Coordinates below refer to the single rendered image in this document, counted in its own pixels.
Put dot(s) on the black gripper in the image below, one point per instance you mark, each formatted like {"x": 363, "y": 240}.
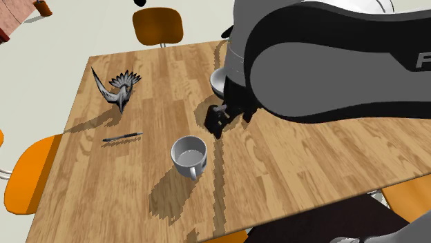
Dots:
{"x": 215, "y": 121}

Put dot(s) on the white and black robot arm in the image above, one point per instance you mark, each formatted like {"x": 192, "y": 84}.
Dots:
{"x": 303, "y": 77}

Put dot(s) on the white mug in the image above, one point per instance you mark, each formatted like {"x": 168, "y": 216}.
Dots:
{"x": 188, "y": 158}

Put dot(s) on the wooden table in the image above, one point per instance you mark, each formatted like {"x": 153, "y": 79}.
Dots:
{"x": 286, "y": 161}

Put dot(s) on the black pen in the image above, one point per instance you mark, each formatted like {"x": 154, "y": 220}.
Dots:
{"x": 123, "y": 137}

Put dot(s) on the grey bird figure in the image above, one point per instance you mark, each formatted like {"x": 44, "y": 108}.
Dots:
{"x": 120, "y": 92}

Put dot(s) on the brown chair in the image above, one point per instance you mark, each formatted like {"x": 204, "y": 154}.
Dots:
{"x": 157, "y": 25}

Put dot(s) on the orange chair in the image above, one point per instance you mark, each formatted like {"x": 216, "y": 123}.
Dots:
{"x": 229, "y": 238}
{"x": 28, "y": 175}
{"x": 409, "y": 198}

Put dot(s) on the dark robot stand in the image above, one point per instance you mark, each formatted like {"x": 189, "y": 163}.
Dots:
{"x": 336, "y": 218}

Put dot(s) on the brown cylinder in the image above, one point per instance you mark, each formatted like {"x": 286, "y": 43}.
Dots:
{"x": 43, "y": 8}

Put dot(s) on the pink brick furniture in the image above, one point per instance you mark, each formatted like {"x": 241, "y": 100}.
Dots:
{"x": 11, "y": 15}

